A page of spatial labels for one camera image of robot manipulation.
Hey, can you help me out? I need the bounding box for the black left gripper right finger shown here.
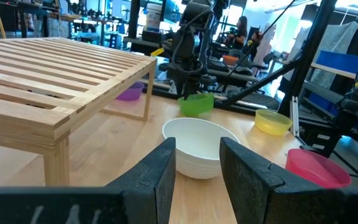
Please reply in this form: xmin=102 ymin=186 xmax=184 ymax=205
xmin=219 ymin=136 xmax=358 ymax=224

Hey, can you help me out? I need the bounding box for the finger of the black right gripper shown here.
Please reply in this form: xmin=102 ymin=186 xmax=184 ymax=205
xmin=183 ymin=75 xmax=202 ymax=101

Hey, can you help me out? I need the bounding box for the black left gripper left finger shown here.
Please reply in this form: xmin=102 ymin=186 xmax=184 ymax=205
xmin=0 ymin=137 xmax=177 ymax=224

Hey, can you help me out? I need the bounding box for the orange bowl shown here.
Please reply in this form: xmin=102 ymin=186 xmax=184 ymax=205
xmin=177 ymin=92 xmax=215 ymax=118
xmin=222 ymin=55 xmax=239 ymax=67

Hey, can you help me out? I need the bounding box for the large white bowl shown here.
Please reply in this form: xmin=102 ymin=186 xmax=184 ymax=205
xmin=162 ymin=117 xmax=241 ymax=180

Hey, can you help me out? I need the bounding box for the small pink bowl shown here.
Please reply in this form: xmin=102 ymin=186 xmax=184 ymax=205
xmin=285 ymin=148 xmax=352 ymax=190

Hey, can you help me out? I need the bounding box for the small purple bowl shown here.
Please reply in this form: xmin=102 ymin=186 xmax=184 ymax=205
xmin=116 ymin=81 xmax=145 ymax=102

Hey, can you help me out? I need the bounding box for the small yellow bowl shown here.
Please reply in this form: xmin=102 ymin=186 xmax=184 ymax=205
xmin=254 ymin=108 xmax=293 ymax=137

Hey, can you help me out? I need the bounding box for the wooden slatted shelf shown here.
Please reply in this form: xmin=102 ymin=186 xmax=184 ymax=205
xmin=0 ymin=37 xmax=158 ymax=187

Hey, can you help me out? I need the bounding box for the white bucket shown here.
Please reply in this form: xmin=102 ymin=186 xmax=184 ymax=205
xmin=145 ymin=2 xmax=163 ymax=32

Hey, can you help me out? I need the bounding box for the person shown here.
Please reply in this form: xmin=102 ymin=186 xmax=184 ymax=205
xmin=227 ymin=15 xmax=249 ymax=50

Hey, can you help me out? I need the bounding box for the blue storage bin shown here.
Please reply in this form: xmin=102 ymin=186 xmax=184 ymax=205
xmin=315 ymin=49 xmax=358 ymax=74

